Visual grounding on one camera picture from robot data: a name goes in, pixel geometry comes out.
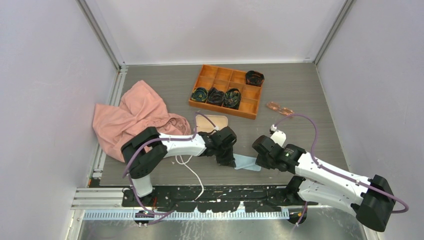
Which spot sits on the pink glasses case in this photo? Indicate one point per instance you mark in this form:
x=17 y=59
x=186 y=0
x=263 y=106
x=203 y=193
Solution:
x=209 y=123

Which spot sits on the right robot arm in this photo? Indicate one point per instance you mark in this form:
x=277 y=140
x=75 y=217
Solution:
x=319 y=182

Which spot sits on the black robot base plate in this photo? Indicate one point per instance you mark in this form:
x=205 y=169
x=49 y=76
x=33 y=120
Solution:
x=215 y=198

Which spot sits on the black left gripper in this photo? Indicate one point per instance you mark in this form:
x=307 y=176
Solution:
x=229 y=160

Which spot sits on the dark floral rolled tie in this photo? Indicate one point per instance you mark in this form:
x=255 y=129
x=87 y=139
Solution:
x=199 y=94

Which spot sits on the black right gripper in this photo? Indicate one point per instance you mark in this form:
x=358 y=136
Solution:
x=259 y=161

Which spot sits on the light blue cleaning cloth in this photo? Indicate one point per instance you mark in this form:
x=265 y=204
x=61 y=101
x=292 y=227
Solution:
x=243 y=162

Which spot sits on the dark rolled tie top right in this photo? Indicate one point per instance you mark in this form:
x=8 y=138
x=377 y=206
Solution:
x=254 y=78

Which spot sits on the pink transparent sunglasses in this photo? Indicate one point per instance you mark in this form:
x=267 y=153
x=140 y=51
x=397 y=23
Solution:
x=279 y=109

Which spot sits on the orange wooden divider tray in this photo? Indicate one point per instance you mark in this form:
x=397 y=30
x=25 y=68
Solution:
x=223 y=79

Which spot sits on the pink shorts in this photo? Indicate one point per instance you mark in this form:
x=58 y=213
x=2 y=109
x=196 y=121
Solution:
x=139 y=108

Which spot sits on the white drawstring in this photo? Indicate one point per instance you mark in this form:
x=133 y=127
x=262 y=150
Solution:
x=180 y=160

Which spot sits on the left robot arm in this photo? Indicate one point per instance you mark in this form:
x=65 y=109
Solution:
x=145 y=151

